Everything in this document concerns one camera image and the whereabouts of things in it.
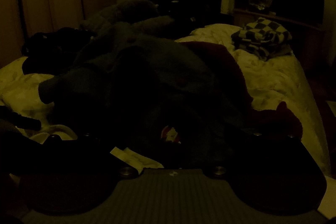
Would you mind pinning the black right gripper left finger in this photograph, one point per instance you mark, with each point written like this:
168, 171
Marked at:
59, 177

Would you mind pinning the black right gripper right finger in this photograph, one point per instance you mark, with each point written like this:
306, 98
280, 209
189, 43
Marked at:
268, 167

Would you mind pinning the large dark garment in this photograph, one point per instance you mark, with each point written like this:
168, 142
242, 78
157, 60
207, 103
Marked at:
128, 89

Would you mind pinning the white floral duvet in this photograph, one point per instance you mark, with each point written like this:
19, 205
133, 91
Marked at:
266, 91

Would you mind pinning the checkered folded cloth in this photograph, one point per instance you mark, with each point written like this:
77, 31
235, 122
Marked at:
264, 38

